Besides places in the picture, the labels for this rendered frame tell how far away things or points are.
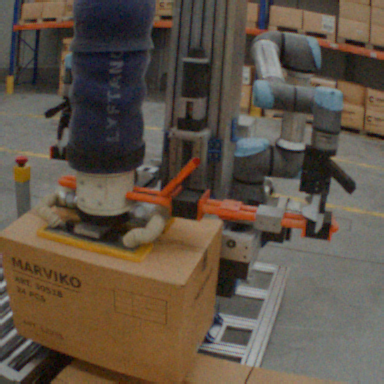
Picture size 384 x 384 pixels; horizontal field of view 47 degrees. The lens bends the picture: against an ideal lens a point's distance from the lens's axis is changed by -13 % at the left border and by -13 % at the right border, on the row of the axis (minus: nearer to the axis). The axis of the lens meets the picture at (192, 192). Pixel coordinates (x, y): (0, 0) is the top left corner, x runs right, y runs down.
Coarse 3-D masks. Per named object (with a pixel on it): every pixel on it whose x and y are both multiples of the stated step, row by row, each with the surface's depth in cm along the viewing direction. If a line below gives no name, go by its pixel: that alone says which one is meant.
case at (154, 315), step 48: (0, 240) 132; (48, 240) 132; (192, 240) 139; (48, 288) 132; (96, 288) 126; (144, 288) 121; (192, 288) 126; (48, 336) 141; (96, 336) 133; (144, 336) 127; (192, 336) 138
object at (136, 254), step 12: (48, 228) 134; (60, 228) 135; (72, 228) 133; (60, 240) 131; (72, 240) 130; (84, 240) 130; (96, 240) 130; (108, 240) 130; (120, 240) 131; (96, 252) 128; (108, 252) 127; (120, 252) 126; (132, 252) 126; (144, 252) 128
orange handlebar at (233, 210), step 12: (60, 180) 139; (72, 180) 141; (132, 192) 133; (156, 192) 135; (156, 204) 131; (168, 204) 130; (216, 204) 130; (228, 204) 128; (240, 204) 129; (228, 216) 126; (240, 216) 125; (252, 216) 124; (288, 216) 126; (300, 216) 125; (300, 228) 121; (336, 228) 120
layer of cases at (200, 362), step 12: (84, 360) 156; (204, 360) 164; (216, 360) 164; (72, 372) 148; (84, 372) 149; (96, 372) 151; (108, 372) 152; (192, 372) 156; (204, 372) 157; (216, 372) 157; (228, 372) 157; (240, 372) 157; (252, 372) 157; (264, 372) 157; (276, 372) 157
